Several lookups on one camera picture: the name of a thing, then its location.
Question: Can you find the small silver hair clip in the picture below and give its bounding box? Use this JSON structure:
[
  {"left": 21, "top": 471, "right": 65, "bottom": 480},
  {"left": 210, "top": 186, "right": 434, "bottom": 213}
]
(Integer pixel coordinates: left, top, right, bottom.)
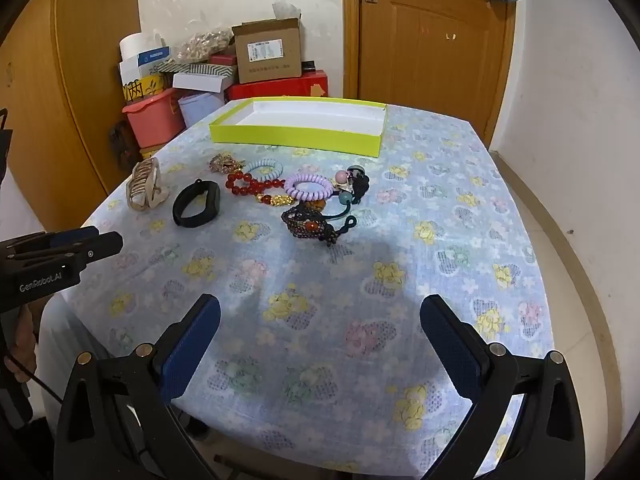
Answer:
[{"left": 209, "top": 154, "right": 247, "bottom": 175}]

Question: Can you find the person's left hand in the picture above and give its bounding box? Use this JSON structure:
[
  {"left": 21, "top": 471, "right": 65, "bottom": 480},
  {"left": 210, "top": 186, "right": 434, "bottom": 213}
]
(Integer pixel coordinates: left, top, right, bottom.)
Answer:
[{"left": 9, "top": 304, "right": 40, "bottom": 387}]

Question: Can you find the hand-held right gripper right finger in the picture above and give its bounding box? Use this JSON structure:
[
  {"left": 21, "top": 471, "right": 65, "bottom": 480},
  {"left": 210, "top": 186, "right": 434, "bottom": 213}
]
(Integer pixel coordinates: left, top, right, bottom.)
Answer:
[{"left": 419, "top": 294, "right": 587, "bottom": 480}]

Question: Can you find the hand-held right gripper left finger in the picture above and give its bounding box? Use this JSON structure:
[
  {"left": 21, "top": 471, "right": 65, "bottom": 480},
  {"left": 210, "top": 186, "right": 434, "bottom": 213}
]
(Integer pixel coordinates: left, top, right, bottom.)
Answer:
[{"left": 54, "top": 293, "right": 236, "bottom": 480}]

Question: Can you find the floral blue tablecloth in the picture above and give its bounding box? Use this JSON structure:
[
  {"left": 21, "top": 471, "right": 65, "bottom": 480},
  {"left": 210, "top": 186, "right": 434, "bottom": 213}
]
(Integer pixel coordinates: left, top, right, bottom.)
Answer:
[{"left": 40, "top": 102, "right": 551, "bottom": 480}]

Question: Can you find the pink plastic bin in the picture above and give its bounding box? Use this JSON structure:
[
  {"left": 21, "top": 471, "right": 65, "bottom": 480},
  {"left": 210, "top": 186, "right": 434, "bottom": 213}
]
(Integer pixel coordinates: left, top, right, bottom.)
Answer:
[{"left": 122, "top": 89, "right": 183, "bottom": 148}]

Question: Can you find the white box lid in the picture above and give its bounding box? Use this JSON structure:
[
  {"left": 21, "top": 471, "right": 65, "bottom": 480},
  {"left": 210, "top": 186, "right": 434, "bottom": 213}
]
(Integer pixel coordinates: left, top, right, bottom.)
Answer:
[{"left": 172, "top": 71, "right": 236, "bottom": 93}]

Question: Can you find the red bead bracelet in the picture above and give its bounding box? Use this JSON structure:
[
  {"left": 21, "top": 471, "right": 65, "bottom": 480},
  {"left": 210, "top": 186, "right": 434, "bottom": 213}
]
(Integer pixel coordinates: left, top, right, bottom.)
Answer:
[{"left": 225, "top": 171, "right": 293, "bottom": 207}]

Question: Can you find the black hair tie pink ball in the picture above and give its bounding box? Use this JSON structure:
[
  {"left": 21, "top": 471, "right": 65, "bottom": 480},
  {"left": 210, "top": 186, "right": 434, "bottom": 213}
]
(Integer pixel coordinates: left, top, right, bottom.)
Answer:
[{"left": 334, "top": 164, "right": 371, "bottom": 196}]

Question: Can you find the white box blue label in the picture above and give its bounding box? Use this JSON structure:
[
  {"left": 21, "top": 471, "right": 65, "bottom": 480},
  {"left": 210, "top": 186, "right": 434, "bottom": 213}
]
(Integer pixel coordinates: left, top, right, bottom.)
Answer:
[{"left": 119, "top": 32, "right": 173, "bottom": 83}]

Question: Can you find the yellow printed box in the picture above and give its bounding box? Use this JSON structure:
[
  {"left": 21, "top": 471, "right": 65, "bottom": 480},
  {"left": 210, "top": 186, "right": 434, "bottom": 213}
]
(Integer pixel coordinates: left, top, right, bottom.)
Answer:
[{"left": 122, "top": 74, "right": 168, "bottom": 106}]

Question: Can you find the purple spiral hair tie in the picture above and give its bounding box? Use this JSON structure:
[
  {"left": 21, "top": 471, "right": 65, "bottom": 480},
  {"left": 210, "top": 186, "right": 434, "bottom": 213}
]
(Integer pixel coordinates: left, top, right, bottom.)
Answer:
[{"left": 284, "top": 172, "right": 335, "bottom": 202}]

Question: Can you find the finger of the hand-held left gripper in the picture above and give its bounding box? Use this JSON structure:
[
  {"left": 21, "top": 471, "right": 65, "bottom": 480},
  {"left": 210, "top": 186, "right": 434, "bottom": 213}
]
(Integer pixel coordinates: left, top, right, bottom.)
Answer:
[
  {"left": 50, "top": 231, "right": 124, "bottom": 273},
  {"left": 10, "top": 226, "right": 101, "bottom": 257}
]

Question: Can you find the light blue spiral hair tie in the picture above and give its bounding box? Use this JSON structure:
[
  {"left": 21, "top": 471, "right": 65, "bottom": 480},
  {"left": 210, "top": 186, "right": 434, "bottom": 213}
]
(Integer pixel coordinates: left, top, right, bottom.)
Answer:
[{"left": 243, "top": 158, "right": 284, "bottom": 183}]

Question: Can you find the brown wooden wardrobe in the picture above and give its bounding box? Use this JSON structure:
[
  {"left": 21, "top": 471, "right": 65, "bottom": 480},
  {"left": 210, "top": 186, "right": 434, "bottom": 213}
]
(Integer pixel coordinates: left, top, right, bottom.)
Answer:
[{"left": 0, "top": 0, "right": 141, "bottom": 233}]

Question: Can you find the black cable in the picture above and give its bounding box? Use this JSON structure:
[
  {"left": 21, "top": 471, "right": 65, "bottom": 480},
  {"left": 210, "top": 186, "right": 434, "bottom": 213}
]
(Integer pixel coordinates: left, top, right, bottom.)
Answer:
[{"left": 4, "top": 355, "right": 65, "bottom": 405}]

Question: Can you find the red gift box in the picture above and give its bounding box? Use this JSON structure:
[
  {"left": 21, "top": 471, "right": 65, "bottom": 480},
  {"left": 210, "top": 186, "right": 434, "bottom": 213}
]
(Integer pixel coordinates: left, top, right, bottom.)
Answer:
[{"left": 225, "top": 70, "right": 329, "bottom": 103}]

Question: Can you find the yellow-green shallow box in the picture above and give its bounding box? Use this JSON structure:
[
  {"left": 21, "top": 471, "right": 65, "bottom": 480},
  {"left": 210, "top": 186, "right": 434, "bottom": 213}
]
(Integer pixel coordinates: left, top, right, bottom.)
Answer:
[{"left": 209, "top": 97, "right": 389, "bottom": 158}]

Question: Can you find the clear plastic bag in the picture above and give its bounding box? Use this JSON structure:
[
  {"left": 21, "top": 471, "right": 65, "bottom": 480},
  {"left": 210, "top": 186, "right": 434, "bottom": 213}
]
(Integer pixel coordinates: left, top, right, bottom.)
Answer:
[{"left": 272, "top": 0, "right": 302, "bottom": 22}]

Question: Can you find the brown wooden door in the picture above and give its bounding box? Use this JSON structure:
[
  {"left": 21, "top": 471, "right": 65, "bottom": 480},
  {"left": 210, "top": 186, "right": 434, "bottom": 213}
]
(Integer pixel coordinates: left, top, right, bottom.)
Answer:
[{"left": 342, "top": 0, "right": 516, "bottom": 146}]

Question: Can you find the green striped box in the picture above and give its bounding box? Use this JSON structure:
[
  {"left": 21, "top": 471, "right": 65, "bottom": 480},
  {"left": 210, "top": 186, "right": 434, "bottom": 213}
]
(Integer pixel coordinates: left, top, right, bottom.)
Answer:
[{"left": 160, "top": 62, "right": 236, "bottom": 76}]

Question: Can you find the open cardboard box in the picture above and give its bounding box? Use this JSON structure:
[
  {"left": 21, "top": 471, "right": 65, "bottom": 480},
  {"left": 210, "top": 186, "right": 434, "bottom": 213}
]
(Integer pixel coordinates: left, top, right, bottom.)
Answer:
[{"left": 231, "top": 17, "right": 303, "bottom": 85}]

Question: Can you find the bag of beige chips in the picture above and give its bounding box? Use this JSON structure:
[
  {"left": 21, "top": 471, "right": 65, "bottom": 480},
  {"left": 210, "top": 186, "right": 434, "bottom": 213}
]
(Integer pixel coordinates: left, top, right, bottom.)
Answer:
[{"left": 177, "top": 30, "right": 235, "bottom": 63}]

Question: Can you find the black hair clip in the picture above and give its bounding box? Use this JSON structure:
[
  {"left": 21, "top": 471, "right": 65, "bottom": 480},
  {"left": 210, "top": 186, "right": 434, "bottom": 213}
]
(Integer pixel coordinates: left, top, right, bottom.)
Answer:
[{"left": 172, "top": 179, "right": 221, "bottom": 227}]

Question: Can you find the black hair tie with charm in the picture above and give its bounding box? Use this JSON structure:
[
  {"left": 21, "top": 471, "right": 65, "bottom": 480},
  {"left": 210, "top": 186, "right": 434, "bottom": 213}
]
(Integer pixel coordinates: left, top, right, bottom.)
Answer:
[{"left": 320, "top": 191, "right": 358, "bottom": 233}]

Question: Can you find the beige hair claw clip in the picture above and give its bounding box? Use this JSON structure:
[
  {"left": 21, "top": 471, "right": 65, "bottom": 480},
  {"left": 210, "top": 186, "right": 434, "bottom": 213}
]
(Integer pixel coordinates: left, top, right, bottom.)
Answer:
[{"left": 126, "top": 157, "right": 171, "bottom": 210}]

